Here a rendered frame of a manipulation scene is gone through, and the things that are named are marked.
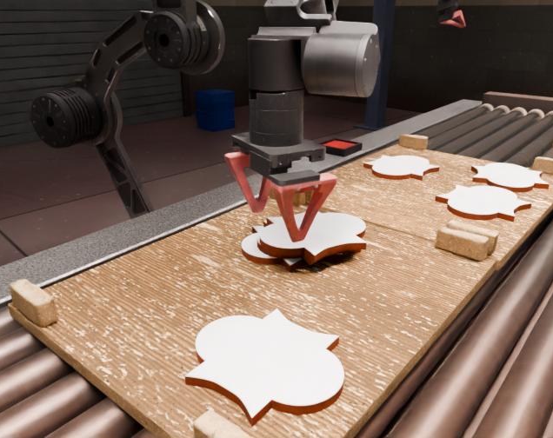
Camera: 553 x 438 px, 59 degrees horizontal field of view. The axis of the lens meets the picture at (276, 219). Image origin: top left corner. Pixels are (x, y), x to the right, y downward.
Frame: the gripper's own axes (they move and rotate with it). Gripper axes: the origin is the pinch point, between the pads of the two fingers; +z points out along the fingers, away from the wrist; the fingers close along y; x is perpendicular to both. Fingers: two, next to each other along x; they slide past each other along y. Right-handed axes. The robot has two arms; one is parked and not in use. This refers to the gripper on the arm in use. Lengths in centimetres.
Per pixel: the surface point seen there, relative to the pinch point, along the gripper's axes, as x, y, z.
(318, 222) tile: -6.3, 0.7, 2.0
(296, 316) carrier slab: 4.0, -11.5, 5.2
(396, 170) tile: -33.2, 17.1, 3.6
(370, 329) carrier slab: -0.9, -16.6, 5.2
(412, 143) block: -49, 30, 3
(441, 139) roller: -66, 38, 6
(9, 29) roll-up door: 14, 485, -12
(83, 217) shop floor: -2, 262, 95
